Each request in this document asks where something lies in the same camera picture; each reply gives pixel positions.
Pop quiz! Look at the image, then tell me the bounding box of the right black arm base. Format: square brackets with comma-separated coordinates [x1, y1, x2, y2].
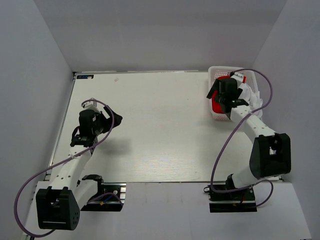
[203, 185, 257, 213]

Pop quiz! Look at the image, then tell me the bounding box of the white plastic basket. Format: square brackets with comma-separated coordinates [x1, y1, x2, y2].
[207, 66, 259, 121]

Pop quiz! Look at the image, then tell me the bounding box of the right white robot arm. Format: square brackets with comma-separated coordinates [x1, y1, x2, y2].
[207, 77, 292, 200]

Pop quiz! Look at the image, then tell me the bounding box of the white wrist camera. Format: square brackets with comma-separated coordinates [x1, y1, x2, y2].
[81, 98, 99, 112]
[229, 71, 246, 84]

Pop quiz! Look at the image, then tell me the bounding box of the red t shirt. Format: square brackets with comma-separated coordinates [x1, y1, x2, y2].
[211, 76, 248, 116]

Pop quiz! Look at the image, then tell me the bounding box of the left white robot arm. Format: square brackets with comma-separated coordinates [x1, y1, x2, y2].
[35, 105, 123, 231]

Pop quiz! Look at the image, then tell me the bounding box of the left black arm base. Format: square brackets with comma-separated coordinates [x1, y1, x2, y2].
[78, 174, 127, 212]

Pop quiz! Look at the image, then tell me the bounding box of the blue table label sticker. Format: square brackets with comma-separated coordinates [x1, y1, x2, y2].
[76, 74, 94, 80]

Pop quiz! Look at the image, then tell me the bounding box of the white t shirt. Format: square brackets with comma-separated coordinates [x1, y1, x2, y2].
[238, 83, 263, 112]

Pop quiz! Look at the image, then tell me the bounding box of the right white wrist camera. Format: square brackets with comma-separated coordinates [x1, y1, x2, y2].
[229, 71, 246, 84]

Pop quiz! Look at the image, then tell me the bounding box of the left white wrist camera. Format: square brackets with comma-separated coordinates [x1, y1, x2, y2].
[81, 98, 99, 112]

